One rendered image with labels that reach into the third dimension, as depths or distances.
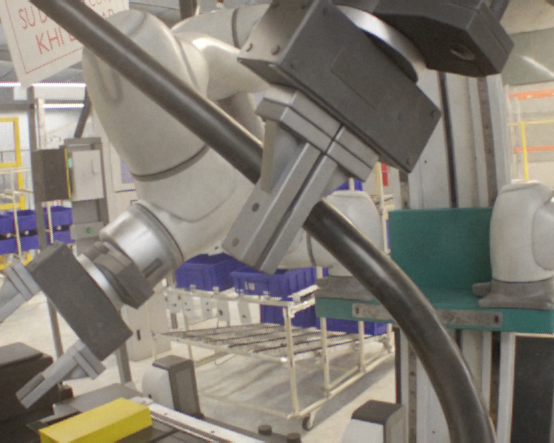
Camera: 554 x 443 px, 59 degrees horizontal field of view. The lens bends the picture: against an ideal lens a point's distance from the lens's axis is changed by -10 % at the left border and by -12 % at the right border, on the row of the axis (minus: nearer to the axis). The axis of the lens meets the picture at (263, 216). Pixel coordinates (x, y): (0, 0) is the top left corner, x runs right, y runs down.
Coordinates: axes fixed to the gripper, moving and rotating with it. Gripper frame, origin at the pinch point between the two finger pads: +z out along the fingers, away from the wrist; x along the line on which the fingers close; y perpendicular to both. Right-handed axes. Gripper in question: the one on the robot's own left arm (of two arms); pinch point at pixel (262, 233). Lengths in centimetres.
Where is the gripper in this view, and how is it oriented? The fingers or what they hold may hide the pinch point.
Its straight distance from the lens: 33.8
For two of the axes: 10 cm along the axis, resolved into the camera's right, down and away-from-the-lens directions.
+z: -5.0, 8.6, 0.2
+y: -5.0, -3.1, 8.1
